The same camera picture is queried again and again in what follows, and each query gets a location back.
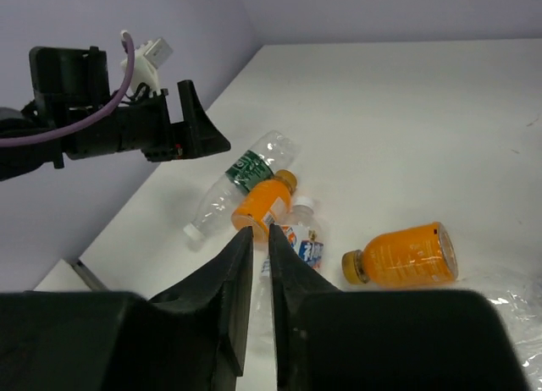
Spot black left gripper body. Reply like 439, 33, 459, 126
27, 47, 178, 168

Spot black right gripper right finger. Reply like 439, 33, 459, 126
268, 224, 338, 390

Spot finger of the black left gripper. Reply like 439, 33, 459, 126
172, 80, 231, 158

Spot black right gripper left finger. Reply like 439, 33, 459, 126
150, 228, 253, 390

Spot blue orange label clear bottle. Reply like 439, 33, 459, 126
279, 196, 325, 272

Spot orange juice bottle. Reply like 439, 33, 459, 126
341, 222, 458, 289
230, 169, 297, 243

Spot green label clear bottle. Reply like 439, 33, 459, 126
183, 130, 301, 245

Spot clear unlabelled plastic bottle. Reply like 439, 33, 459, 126
479, 273, 541, 390

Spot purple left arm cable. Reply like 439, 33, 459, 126
0, 30, 136, 148

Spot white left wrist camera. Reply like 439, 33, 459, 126
130, 37, 173, 96

